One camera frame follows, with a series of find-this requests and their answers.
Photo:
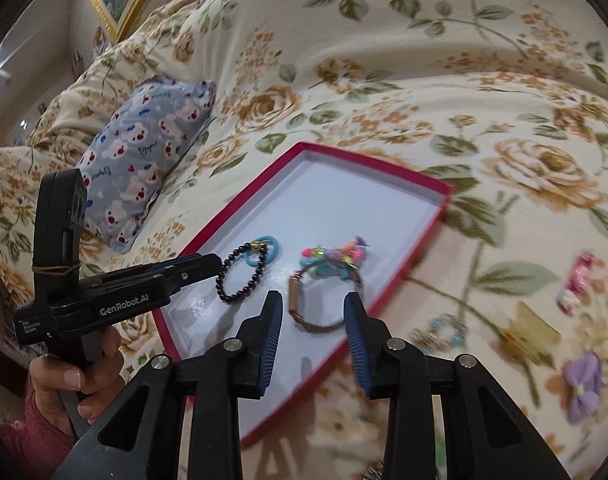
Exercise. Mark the floral blanket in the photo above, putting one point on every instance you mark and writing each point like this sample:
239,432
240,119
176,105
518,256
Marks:
384,85

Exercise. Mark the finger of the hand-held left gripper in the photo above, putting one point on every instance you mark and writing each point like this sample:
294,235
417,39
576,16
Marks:
199,266

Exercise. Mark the person's left hand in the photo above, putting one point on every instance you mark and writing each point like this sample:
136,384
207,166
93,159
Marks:
91,375

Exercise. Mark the red jewelry box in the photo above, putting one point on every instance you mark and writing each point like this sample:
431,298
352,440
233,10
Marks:
334,195

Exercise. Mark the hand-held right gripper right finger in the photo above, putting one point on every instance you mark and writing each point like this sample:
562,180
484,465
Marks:
356,340

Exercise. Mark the yellow claw hair clip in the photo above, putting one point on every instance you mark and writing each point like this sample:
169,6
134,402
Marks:
531,332

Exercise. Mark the person's left forearm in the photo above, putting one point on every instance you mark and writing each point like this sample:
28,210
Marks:
29,440

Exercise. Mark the purple bow hair clip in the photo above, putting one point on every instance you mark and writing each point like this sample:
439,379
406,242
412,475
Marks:
584,385

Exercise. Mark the pink hair clip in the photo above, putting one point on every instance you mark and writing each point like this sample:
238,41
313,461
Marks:
579,280

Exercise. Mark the blue bear print pillow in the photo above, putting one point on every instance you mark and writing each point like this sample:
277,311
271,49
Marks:
144,160

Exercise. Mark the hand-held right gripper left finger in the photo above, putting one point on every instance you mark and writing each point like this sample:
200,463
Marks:
269,340

